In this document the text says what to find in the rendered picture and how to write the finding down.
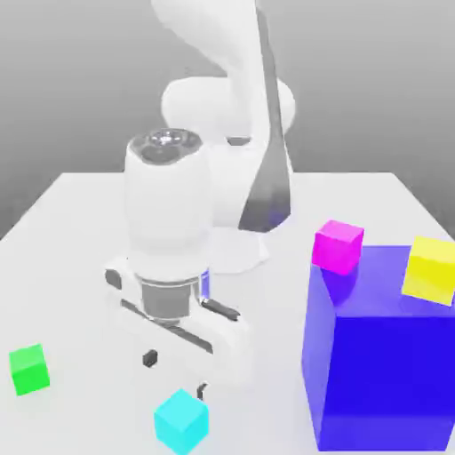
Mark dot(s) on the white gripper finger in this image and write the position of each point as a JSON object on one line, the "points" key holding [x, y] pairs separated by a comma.
{"points": [[149, 358], [201, 390]]}

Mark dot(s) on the small yellow cube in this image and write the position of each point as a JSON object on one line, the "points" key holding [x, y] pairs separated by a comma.
{"points": [[430, 272]]}

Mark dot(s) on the small green cube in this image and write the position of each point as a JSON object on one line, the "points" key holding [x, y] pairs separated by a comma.
{"points": [[29, 369]]}

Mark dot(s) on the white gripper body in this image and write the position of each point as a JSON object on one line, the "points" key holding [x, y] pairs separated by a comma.
{"points": [[227, 348]]}

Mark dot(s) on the small cyan cube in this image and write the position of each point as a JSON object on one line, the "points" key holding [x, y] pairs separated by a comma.
{"points": [[182, 421]]}

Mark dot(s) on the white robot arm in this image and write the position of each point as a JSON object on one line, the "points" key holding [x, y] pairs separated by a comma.
{"points": [[167, 199]]}

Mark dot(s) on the large blue box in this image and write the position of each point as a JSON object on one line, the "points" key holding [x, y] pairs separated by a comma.
{"points": [[384, 373]]}

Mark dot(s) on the small magenta cube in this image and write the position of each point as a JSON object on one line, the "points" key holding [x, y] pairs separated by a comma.
{"points": [[337, 247]]}

